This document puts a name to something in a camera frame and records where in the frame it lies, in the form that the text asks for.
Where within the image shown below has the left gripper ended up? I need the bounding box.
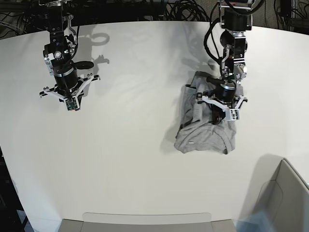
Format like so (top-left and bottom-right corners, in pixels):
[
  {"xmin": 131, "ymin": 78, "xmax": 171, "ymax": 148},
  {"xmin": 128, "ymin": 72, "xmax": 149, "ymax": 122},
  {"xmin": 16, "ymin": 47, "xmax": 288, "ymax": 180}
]
[{"xmin": 196, "ymin": 81, "xmax": 248, "ymax": 125}]

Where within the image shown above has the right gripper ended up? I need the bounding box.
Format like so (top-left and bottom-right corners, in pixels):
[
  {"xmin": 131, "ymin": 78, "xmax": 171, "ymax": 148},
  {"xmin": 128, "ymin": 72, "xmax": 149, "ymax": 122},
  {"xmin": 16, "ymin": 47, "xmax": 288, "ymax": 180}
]
[{"xmin": 39, "ymin": 68, "xmax": 100, "ymax": 103}]

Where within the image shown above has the grey T-shirt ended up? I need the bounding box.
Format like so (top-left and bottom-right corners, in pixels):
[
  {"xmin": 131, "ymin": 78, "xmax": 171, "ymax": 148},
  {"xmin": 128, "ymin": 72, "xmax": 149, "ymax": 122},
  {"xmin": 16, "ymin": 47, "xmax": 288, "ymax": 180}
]
[{"xmin": 174, "ymin": 71, "xmax": 237, "ymax": 154}]

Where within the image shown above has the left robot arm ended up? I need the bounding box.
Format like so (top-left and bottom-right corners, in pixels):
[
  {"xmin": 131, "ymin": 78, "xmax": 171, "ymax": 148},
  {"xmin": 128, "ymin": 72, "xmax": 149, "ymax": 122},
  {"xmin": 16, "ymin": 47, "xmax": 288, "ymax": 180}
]
[{"xmin": 197, "ymin": 0, "xmax": 254, "ymax": 125}]

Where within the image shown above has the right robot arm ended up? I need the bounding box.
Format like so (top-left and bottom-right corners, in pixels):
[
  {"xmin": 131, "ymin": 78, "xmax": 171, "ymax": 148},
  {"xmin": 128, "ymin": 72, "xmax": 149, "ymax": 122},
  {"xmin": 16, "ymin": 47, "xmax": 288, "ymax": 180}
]
[{"xmin": 39, "ymin": 0, "xmax": 100, "ymax": 111}]

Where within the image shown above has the beige bin right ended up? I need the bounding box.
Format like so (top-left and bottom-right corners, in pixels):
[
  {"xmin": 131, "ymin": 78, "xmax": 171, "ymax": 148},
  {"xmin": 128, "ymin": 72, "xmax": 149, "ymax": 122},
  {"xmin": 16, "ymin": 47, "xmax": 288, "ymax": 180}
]
[{"xmin": 252, "ymin": 159, "xmax": 309, "ymax": 232}]

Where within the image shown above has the beige bin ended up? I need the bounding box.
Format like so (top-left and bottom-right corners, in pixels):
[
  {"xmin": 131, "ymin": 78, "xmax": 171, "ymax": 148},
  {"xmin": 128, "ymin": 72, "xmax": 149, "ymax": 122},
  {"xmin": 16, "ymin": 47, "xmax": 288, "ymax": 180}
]
[
  {"xmin": 59, "ymin": 212, "xmax": 236, "ymax": 232},
  {"xmin": 252, "ymin": 159, "xmax": 309, "ymax": 232}
]

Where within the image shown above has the blue blurred object corner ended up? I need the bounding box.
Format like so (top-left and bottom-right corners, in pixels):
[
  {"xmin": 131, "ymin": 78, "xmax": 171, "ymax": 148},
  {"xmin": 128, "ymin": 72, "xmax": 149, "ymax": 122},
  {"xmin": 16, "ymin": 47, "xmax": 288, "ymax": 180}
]
[{"xmin": 234, "ymin": 210, "xmax": 273, "ymax": 232}]

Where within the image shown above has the beige bin bottom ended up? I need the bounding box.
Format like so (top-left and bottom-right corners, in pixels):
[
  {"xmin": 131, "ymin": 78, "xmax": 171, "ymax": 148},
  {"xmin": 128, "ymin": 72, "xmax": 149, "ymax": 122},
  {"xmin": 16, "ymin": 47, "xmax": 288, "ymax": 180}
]
[{"xmin": 59, "ymin": 212, "xmax": 236, "ymax": 232}]

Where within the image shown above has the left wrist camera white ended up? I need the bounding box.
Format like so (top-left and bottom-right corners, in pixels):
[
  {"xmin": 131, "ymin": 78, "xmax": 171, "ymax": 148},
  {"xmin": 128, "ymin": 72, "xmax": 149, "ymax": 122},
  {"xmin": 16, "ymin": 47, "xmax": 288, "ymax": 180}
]
[{"xmin": 225, "ymin": 108, "xmax": 239, "ymax": 121}]

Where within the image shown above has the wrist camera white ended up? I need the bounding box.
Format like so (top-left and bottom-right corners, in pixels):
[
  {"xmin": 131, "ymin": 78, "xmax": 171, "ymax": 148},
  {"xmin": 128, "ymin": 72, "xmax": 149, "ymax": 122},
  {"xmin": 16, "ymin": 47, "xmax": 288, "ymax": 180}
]
[
  {"xmin": 64, "ymin": 96, "xmax": 80, "ymax": 111},
  {"xmin": 225, "ymin": 108, "xmax": 239, "ymax": 121}
]

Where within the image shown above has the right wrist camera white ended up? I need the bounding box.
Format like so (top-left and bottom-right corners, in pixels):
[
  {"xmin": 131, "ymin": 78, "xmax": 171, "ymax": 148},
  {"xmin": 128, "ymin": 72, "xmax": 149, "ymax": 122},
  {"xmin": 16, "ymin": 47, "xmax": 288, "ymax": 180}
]
[{"xmin": 64, "ymin": 96, "xmax": 80, "ymax": 111}]

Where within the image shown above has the black cable bundle background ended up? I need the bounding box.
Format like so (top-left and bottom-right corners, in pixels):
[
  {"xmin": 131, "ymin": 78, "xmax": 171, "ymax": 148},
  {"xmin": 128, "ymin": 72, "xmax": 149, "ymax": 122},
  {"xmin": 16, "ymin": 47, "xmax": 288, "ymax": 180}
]
[{"xmin": 158, "ymin": 0, "xmax": 211, "ymax": 22}]

